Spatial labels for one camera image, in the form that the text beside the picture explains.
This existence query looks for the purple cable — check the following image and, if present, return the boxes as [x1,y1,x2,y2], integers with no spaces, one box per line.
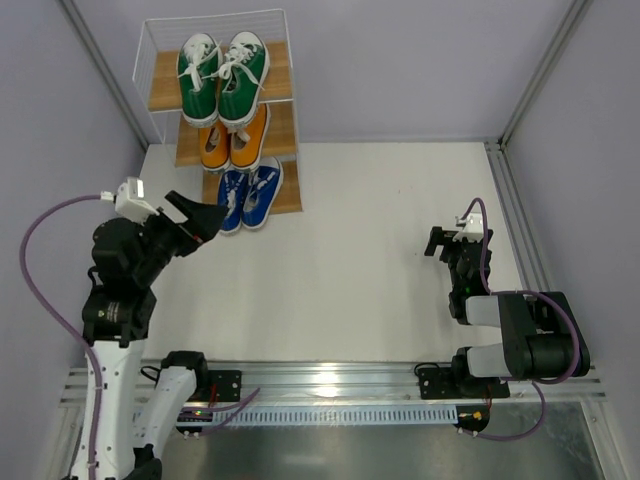
[18,194,261,480]
[462,198,584,442]

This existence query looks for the white wire wooden shoe shelf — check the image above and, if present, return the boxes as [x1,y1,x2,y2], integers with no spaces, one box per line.
[133,9,303,214]

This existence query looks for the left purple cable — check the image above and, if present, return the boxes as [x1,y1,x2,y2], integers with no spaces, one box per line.
[18,194,261,480]

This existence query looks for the right aluminium frame post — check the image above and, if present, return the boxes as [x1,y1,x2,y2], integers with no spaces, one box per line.
[498,0,593,150]

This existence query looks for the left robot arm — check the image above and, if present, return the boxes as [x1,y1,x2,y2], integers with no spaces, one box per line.
[68,191,228,479]

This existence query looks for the aluminium frame post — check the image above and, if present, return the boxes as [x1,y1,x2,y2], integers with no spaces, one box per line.
[498,0,593,150]
[56,0,149,151]

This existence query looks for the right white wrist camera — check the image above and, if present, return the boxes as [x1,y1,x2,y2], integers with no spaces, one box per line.
[453,213,484,243]

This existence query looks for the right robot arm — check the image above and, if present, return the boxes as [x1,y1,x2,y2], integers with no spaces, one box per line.
[414,226,591,399]

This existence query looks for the orange sneaker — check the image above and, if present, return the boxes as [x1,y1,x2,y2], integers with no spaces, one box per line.
[198,121,231,173]
[230,104,271,171]

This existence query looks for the grey slotted cable duct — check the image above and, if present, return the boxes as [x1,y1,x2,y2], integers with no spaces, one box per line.
[174,404,459,428]

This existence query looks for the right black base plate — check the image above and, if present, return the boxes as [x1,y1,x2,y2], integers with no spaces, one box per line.
[413,362,510,400]

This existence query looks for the blue sneaker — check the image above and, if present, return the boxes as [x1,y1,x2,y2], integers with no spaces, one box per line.
[217,170,249,235]
[242,157,284,230]

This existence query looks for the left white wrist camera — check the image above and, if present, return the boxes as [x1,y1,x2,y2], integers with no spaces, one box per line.
[100,177,159,225]

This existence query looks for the aluminium front rail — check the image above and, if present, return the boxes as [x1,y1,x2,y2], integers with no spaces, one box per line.
[60,362,607,406]

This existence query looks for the right aluminium frame rail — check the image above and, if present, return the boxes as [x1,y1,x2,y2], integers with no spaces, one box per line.
[484,141,552,291]

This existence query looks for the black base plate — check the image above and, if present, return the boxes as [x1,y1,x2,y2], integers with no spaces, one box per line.
[189,369,242,404]
[413,362,510,400]

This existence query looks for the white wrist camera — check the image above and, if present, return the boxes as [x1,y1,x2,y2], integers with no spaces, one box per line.
[100,177,159,225]
[453,213,484,243]

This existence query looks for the green sneaker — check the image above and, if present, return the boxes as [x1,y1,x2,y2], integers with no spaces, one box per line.
[217,31,270,129]
[176,33,223,129]

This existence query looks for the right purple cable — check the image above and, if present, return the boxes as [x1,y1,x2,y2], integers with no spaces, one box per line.
[462,198,584,442]

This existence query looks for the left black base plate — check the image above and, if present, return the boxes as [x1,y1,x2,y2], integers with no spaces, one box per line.
[189,369,242,404]

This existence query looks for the left aluminium frame post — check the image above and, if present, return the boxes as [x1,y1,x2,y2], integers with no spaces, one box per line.
[56,0,149,151]

